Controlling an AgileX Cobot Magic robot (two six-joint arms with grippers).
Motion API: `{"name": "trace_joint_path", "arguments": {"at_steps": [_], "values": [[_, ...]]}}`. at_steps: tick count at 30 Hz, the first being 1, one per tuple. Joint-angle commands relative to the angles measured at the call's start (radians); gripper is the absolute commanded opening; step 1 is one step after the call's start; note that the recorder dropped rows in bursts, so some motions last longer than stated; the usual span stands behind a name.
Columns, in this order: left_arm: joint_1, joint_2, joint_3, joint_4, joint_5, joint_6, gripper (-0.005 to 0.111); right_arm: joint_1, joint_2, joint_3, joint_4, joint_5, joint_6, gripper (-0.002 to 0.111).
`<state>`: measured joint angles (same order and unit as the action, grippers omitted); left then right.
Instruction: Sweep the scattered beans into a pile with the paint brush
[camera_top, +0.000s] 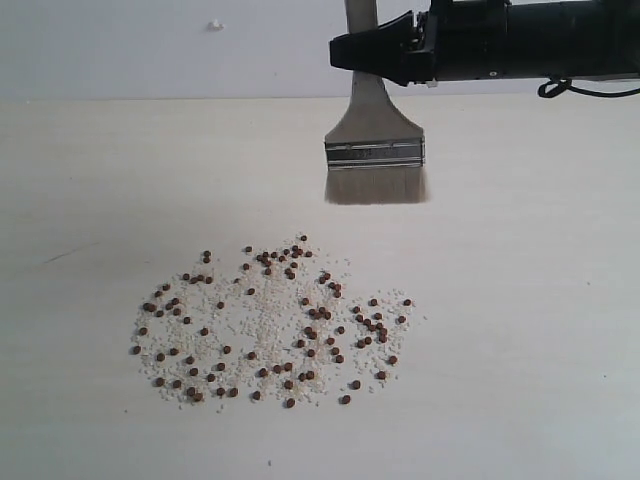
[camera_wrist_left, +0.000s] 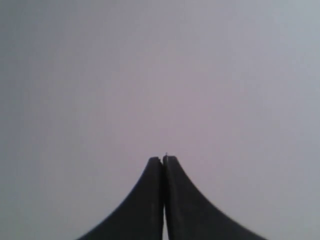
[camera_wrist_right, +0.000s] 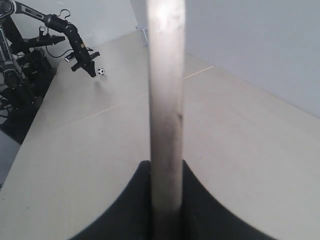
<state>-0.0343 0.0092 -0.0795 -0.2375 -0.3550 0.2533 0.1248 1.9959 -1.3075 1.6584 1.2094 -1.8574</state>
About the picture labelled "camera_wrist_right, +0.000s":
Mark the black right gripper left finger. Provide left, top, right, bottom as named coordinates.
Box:
left=72, top=160, right=151, bottom=240

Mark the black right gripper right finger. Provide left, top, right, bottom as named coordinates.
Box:
left=181, top=161, right=273, bottom=240

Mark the wooden paint brush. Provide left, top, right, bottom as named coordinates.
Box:
left=147, top=0, right=186, bottom=240

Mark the small soccer ball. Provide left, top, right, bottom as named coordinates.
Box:
left=98, top=68, right=105, bottom=75

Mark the black equipment stand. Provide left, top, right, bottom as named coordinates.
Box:
left=0, top=0, right=65, bottom=144

